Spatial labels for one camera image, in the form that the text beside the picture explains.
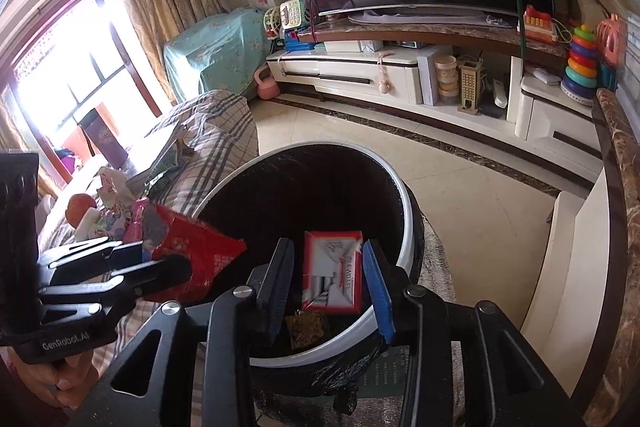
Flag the white bottle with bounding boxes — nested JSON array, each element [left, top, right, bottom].
[[75, 207, 101, 243]]

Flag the black bin with white rim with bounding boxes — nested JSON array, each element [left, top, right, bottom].
[[192, 143, 426, 413]]

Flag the teal floral furniture cover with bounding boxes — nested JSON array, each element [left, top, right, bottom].
[[164, 7, 271, 105]]

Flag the red framed window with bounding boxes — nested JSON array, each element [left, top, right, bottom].
[[0, 0, 171, 188]]

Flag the rainbow stacking ring toy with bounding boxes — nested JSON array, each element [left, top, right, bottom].
[[560, 24, 600, 106]]

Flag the yellow wrapper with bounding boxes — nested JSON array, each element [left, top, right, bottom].
[[284, 311, 328, 350]]

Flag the plaid bed sheet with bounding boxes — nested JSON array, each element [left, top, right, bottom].
[[37, 89, 261, 427]]

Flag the white cardboard box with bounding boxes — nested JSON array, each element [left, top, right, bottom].
[[415, 44, 453, 106]]

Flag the person's left forearm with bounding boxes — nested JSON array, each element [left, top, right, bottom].
[[0, 347, 71, 427]]

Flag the blue toy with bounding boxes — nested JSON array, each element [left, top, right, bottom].
[[284, 31, 316, 52]]

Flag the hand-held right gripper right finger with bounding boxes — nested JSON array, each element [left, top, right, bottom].
[[361, 238, 586, 427]]

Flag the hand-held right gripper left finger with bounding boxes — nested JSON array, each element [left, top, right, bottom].
[[67, 237, 297, 427]]

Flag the white television cabinet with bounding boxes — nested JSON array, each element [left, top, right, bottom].
[[265, 14, 608, 180]]

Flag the red foil snack packet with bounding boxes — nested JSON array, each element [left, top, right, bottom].
[[142, 204, 248, 305]]

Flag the pink hanging toy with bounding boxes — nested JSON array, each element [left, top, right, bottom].
[[377, 52, 392, 95]]

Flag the pink snack packet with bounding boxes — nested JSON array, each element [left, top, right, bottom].
[[124, 198, 151, 244]]

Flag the red toy telephone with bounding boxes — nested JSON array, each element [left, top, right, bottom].
[[522, 5, 561, 45]]

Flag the small white flat box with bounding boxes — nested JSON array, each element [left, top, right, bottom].
[[530, 67, 563, 86]]

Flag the yellow toy phone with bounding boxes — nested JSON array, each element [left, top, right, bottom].
[[279, 0, 307, 30]]

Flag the white standing air conditioner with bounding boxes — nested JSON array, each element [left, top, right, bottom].
[[567, 0, 621, 38]]

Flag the green and white packet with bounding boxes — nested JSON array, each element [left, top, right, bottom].
[[150, 142, 193, 180]]

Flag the dark chair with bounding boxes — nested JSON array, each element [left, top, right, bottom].
[[79, 107, 128, 170]]

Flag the pink plastic toy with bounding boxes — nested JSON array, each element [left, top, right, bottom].
[[596, 13, 628, 68]]

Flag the white side cabinet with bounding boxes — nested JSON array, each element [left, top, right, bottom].
[[520, 167, 623, 348]]

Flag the stack of white books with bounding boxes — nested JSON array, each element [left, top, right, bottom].
[[125, 119, 188, 188]]

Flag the white green steering toy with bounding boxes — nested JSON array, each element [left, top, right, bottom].
[[263, 6, 282, 38]]

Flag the wooden model building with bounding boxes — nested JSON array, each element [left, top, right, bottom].
[[457, 59, 485, 115]]

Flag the red and white carton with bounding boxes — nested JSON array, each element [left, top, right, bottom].
[[302, 229, 365, 314]]

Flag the person's left hand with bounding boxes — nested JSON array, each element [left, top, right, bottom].
[[12, 347, 96, 413]]

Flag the pink kettlebell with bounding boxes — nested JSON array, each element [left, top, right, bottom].
[[255, 66, 282, 102]]

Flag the stack of plastic tubs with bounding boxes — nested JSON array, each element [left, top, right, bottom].
[[434, 55, 460, 105]]

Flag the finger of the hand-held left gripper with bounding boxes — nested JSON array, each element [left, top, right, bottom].
[[41, 256, 194, 324], [39, 240, 147, 284]]

